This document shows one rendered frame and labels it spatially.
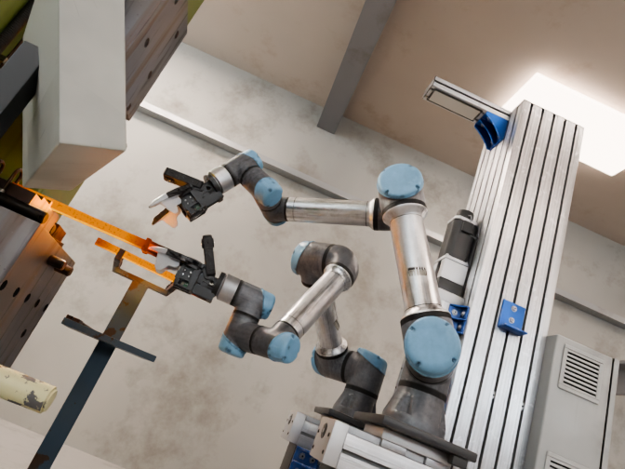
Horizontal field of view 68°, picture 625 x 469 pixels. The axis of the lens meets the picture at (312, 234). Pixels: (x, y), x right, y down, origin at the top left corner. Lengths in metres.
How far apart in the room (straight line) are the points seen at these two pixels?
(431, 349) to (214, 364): 3.22
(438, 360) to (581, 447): 0.62
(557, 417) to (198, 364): 3.12
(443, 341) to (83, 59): 0.81
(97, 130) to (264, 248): 3.72
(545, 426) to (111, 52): 1.32
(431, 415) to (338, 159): 3.89
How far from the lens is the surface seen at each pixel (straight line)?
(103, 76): 0.69
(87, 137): 0.66
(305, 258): 1.47
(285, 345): 1.15
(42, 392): 0.90
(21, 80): 0.83
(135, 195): 4.52
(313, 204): 1.38
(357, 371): 1.64
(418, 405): 1.15
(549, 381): 1.50
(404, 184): 1.19
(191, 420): 4.12
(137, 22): 1.43
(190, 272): 1.27
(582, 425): 1.55
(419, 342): 1.03
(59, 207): 1.36
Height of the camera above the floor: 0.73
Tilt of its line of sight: 22 degrees up
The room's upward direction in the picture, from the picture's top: 23 degrees clockwise
